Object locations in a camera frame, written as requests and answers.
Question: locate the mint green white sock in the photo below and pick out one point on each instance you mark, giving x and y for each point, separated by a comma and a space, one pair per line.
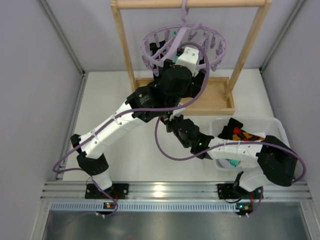
175, 46

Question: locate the black sock grey patch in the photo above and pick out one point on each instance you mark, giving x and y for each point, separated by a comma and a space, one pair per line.
154, 48

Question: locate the mint white sock in basket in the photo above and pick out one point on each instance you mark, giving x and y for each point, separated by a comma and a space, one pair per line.
229, 164

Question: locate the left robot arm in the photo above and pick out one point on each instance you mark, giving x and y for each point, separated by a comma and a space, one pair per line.
159, 98

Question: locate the aluminium mounting rail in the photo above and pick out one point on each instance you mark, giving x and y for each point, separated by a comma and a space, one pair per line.
166, 197

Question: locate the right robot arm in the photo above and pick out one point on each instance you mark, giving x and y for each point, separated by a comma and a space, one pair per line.
273, 161

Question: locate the wooden hanger rack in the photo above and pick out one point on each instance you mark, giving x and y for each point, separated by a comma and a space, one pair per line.
217, 97

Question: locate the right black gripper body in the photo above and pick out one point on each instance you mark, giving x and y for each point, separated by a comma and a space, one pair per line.
169, 124

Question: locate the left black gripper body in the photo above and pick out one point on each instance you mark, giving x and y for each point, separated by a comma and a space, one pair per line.
155, 47

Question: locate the white plastic basket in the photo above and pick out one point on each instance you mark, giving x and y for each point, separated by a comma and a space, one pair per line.
260, 126

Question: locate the purple round clip hanger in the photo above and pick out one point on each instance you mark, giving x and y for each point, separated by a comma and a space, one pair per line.
208, 41

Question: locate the red yellow argyle sock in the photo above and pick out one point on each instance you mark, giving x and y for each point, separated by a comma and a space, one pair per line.
233, 131

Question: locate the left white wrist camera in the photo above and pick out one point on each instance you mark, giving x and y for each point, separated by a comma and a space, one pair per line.
189, 59

